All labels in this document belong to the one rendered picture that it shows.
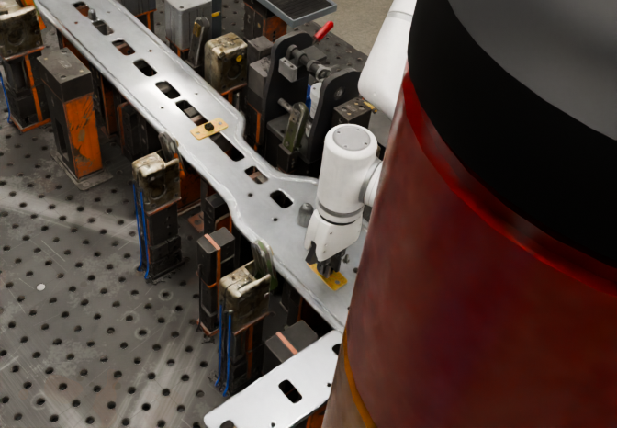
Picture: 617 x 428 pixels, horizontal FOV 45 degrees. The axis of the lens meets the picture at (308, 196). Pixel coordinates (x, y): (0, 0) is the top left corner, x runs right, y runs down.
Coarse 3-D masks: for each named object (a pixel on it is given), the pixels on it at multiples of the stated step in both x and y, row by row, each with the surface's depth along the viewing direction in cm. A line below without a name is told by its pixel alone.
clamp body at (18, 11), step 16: (16, 0) 185; (0, 16) 180; (16, 16) 181; (32, 16) 184; (0, 32) 181; (16, 32) 185; (32, 32) 187; (0, 48) 185; (16, 48) 187; (32, 48) 190; (16, 64) 192; (32, 64) 193; (16, 80) 195; (32, 80) 196; (16, 96) 197; (32, 96) 199; (16, 112) 202; (32, 112) 202; (48, 112) 206; (32, 128) 205
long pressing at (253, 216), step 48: (48, 0) 197; (96, 0) 199; (96, 48) 184; (144, 48) 186; (144, 96) 173; (192, 96) 175; (192, 144) 163; (240, 144) 165; (240, 192) 155; (288, 192) 156; (288, 240) 147
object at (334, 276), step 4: (316, 264) 143; (312, 268) 142; (316, 268) 142; (332, 268) 141; (316, 272) 142; (332, 272) 142; (320, 276) 141; (324, 276) 141; (332, 276) 141; (336, 276) 141; (340, 276) 141; (324, 280) 140; (328, 280) 140; (332, 280) 141; (336, 280) 141; (340, 280) 141; (344, 280) 141; (328, 284) 140; (332, 284) 140; (336, 284) 140; (340, 284) 140; (344, 284) 140; (332, 288) 139; (336, 288) 139
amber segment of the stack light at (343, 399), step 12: (348, 312) 15; (348, 360) 14; (336, 372) 15; (348, 372) 14; (336, 384) 15; (348, 384) 14; (336, 396) 15; (348, 396) 14; (360, 396) 14; (336, 408) 15; (348, 408) 14; (360, 408) 14; (324, 420) 17; (336, 420) 15; (348, 420) 14; (360, 420) 13; (372, 420) 13
